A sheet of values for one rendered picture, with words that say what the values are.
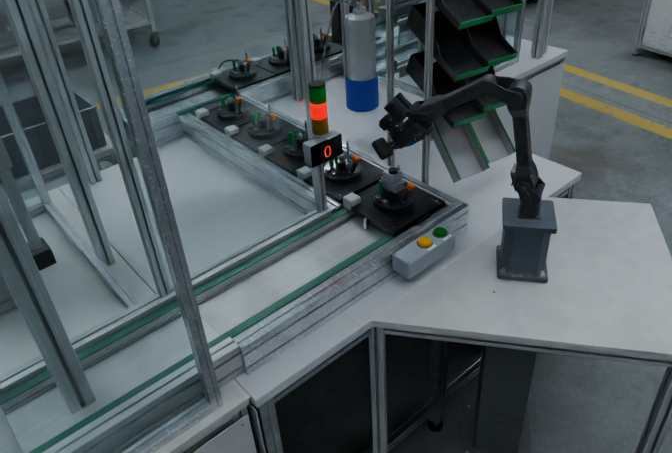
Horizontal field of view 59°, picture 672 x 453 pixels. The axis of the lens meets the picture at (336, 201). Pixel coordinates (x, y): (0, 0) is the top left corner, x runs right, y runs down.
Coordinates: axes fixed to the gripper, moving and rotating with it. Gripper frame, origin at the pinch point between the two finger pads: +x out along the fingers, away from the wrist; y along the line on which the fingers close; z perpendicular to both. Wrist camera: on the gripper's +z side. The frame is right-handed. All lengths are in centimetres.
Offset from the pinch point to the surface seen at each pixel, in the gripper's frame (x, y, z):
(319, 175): 13.7, 19.5, 4.8
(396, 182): 7.0, 0.5, -9.8
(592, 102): 146, -309, -15
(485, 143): 6.2, -41.5, -13.1
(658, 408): -18, -15, -104
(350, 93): 69, -52, 44
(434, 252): -0.1, 8.0, -34.5
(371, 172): 27.0, -7.6, -0.2
